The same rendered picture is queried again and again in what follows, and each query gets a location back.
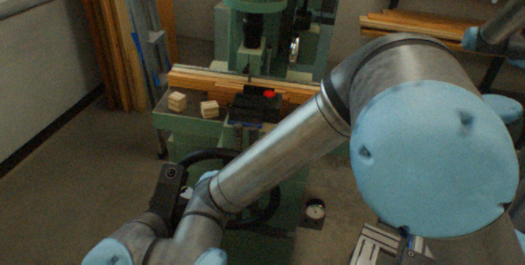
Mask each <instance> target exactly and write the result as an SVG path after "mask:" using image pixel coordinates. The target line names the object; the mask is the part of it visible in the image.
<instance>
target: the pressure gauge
mask: <svg viewBox="0 0 525 265"><path fill-rule="evenodd" d="M313 207H314V208H313ZM314 209H315V210H314ZM315 211H316V213H315ZM305 213H306V215H307V216H308V217H311V218H313V219H319V218H322V217H324V216H325V214H326V205H325V202H324V201H323V200H321V199H310V200H308V201H307V202H306V204H305Z"/></svg>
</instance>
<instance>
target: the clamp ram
mask: <svg viewBox="0 0 525 265"><path fill-rule="evenodd" d="M266 90H272V91H274V92H275V88H268V87H261V86H255V85H250V84H244V88H243V93H246V94H252V95H263V96H265V95H264V91H266Z"/></svg>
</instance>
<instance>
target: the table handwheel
mask: <svg viewBox="0 0 525 265"><path fill-rule="evenodd" d="M240 154H242V152H240V151H238V150H234V149H226V148H207V149H200V150H197V151H194V152H191V153H189V154H187V155H186V156H185V157H183V158H182V159H181V160H180V161H179V162H178V163H177V165H181V166H183V168H184V169H185V170H186V169H187V168H188V167H190V166H191V165H193V164H195V163H197V162H200V161H203V160H207V159H223V168H224V167H225V166H227V165H228V164H229V163H230V161H233V160H234V159H236V158H237V157H238V156H239V155H240ZM280 200H281V192H280V185H278V186H277V187H275V188H274V189H273V190H271V191H270V202H269V204H268V206H267V207H266V208H265V209H264V210H263V209H260V208H259V207H258V206H255V205H253V204H250V205H249V206H247V208H248V209H250V210H251V211H253V212H255V213H257V214H258V215H257V216H254V217H251V218H248V219H243V220H228V221H227V223H226V226H225V228H224V229H225V230H246V229H250V228H254V227H258V226H259V225H262V224H264V223H265V222H267V221H268V220H269V219H271V218H272V217H273V215H274V214H275V213H276V212H277V210H278V208H279V205H280Z"/></svg>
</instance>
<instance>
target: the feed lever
mask: <svg viewBox="0 0 525 265"><path fill-rule="evenodd" d="M308 4H309V0H304V2H303V8H302V10H298V11H297V10H296V15H295V26H294V29H298V30H309V28H310V24H311V19H312V13H311V11H307V8H308Z"/></svg>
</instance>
